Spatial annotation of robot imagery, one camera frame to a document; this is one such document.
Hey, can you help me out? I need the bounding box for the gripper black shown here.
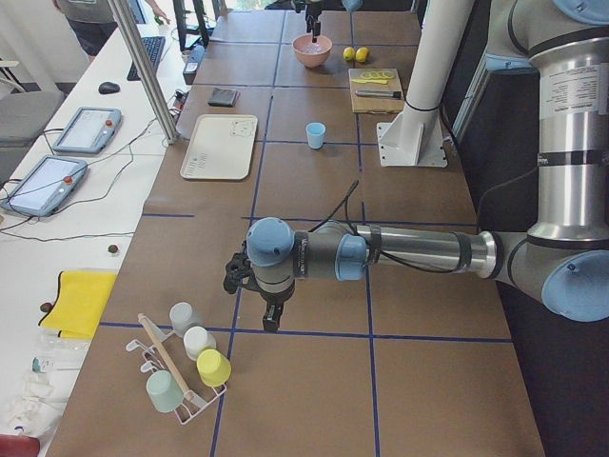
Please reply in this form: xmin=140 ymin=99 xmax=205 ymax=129
xmin=260 ymin=280 xmax=295 ymax=331
xmin=304 ymin=0 xmax=322 ymax=43

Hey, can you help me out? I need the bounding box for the pile of ice cubes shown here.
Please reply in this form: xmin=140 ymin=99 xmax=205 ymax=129
xmin=299 ymin=42 xmax=325 ymax=55

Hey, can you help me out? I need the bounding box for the white cup on rack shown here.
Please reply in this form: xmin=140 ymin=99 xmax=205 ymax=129
xmin=183 ymin=326 xmax=217 ymax=361

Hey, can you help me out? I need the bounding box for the yellow cup on rack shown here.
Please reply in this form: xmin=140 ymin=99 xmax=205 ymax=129
xmin=196 ymin=348 xmax=231 ymax=387

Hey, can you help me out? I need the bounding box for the grey cup on rack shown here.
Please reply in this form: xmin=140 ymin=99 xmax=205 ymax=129
xmin=169 ymin=302 xmax=203 ymax=338

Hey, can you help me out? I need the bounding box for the light blue cup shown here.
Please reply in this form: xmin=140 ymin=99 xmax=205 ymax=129
xmin=305 ymin=122 xmax=326 ymax=149

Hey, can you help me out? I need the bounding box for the green cup on rack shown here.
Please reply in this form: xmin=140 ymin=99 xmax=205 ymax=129
xmin=146 ymin=370 xmax=183 ymax=413

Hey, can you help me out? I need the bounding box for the pink bowl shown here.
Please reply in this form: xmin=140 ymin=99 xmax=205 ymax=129
xmin=292 ymin=34 xmax=333 ymax=68

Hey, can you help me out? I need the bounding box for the lemon far from board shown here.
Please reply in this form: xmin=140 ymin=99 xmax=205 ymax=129
xmin=343 ymin=47 xmax=356 ymax=62

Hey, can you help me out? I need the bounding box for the lemon near board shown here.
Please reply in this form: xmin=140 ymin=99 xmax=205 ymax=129
xmin=355 ymin=47 xmax=370 ymax=64

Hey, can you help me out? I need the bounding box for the wooden cutting board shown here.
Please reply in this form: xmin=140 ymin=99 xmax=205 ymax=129
xmin=348 ymin=69 xmax=404 ymax=113

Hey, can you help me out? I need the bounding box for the lemon slices row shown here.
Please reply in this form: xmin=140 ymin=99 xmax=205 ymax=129
xmin=359 ymin=70 xmax=395 ymax=81

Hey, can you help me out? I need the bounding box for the steel muddler black tip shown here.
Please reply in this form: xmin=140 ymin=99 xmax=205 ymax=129
xmin=355 ymin=89 xmax=402 ymax=100

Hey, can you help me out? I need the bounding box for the yellow plastic knife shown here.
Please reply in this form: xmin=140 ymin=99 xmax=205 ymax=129
xmin=350 ymin=78 xmax=389 ymax=86

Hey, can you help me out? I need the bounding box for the grey folded cloth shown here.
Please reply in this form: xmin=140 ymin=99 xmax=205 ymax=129
xmin=207 ymin=88 xmax=239 ymax=108

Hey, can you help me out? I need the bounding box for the black power box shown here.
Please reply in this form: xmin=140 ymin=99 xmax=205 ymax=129
xmin=183 ymin=45 xmax=206 ymax=86

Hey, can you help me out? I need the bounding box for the cream bear tray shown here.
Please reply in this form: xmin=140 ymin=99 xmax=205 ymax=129
xmin=180 ymin=114 xmax=258 ymax=181

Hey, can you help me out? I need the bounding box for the black keyboard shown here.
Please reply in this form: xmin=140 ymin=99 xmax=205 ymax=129
xmin=127 ymin=36 xmax=166 ymax=81

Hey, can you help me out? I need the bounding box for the yellow cloth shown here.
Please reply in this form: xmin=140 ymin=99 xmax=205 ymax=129
xmin=39 ymin=270 xmax=117 ymax=340

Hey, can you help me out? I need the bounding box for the black computer mouse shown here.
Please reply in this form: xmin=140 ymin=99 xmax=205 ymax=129
xmin=98 ymin=81 xmax=121 ymax=95

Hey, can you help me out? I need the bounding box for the person in grey shirt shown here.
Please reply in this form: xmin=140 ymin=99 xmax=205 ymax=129
xmin=51 ymin=0 xmax=170 ymax=58

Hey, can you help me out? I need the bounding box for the teach pendant far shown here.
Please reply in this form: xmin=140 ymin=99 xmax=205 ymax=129
xmin=51 ymin=107 xmax=123 ymax=154

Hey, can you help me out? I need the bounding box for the teach pendant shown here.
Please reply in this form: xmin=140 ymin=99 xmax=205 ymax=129
xmin=51 ymin=107 xmax=123 ymax=154
xmin=1 ymin=155 xmax=88 ymax=216

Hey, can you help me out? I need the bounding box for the teach pendant near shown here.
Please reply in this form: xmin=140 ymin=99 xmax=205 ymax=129
xmin=1 ymin=155 xmax=88 ymax=216

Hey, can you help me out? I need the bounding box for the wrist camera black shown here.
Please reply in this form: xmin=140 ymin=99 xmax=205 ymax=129
xmin=223 ymin=252 xmax=259 ymax=294

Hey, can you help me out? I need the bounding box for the white wire cup rack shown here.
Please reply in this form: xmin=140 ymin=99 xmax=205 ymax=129
xmin=126 ymin=328 xmax=227 ymax=425

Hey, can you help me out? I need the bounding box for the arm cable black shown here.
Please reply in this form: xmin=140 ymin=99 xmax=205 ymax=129
xmin=308 ymin=179 xmax=457 ymax=274

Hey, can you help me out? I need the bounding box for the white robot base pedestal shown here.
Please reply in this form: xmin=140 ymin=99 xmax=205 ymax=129
xmin=377 ymin=0 xmax=474 ymax=168

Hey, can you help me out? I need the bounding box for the aluminium frame post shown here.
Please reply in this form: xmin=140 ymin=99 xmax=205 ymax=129
xmin=108 ymin=0 xmax=179 ymax=145

